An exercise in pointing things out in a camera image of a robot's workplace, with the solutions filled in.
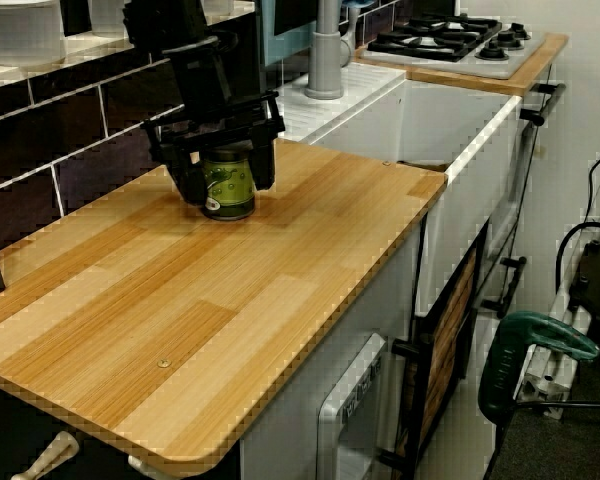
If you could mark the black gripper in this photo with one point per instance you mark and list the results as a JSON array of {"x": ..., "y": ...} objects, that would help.
[{"x": 202, "y": 85}]

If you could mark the green pea can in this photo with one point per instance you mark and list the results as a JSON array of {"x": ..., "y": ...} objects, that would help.
[{"x": 230, "y": 192}]

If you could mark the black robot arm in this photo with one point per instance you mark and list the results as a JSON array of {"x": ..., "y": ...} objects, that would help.
[{"x": 167, "y": 22}]

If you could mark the white sink basin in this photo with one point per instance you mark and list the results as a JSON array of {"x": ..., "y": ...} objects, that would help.
[{"x": 460, "y": 210}]

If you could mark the grey toy faucet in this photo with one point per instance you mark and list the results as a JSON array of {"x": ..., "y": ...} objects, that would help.
[{"x": 324, "y": 55}]

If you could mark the blue plastic item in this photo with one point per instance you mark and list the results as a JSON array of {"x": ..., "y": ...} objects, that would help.
[{"x": 357, "y": 3}]

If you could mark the large translucent white container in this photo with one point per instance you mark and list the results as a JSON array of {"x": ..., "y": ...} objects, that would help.
[{"x": 22, "y": 35}]

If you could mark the grey dishwasher panel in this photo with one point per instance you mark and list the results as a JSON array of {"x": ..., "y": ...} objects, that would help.
[{"x": 347, "y": 400}]

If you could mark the black burner grate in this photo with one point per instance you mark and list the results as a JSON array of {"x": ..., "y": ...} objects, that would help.
[{"x": 447, "y": 31}]

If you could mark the wooden stove counter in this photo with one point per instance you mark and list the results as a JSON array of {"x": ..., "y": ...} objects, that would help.
[{"x": 480, "y": 82}]

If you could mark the wooden slat crate door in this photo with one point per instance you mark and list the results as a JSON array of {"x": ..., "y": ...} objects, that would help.
[{"x": 447, "y": 350}]

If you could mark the black stove knob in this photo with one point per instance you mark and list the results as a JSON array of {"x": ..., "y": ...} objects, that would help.
[
  {"x": 520, "y": 30},
  {"x": 509, "y": 40},
  {"x": 494, "y": 51}
]

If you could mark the grey stove plate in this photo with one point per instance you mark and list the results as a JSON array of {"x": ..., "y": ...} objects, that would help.
[{"x": 505, "y": 62}]

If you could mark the green power tool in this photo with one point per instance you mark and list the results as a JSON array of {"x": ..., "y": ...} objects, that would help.
[{"x": 500, "y": 370}]

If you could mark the black box device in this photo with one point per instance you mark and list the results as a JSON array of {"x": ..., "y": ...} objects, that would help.
[{"x": 597, "y": 275}]

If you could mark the black vertical post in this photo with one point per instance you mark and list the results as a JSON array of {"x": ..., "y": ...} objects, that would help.
[{"x": 247, "y": 70}]

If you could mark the teal cabinet frame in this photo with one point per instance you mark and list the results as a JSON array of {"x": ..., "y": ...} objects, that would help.
[{"x": 287, "y": 47}]

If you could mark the aluminium extrusion rail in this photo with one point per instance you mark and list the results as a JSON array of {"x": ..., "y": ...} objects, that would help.
[{"x": 555, "y": 380}]

